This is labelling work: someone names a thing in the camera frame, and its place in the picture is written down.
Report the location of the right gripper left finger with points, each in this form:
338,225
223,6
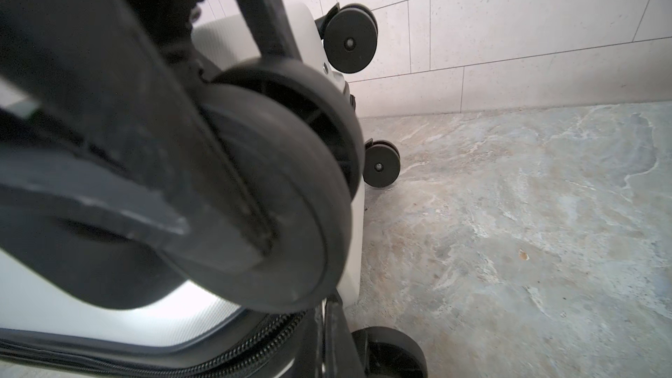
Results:
124,145

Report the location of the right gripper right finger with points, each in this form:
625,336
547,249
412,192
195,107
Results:
270,27

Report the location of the white hard-shell suitcase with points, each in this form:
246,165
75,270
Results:
88,301

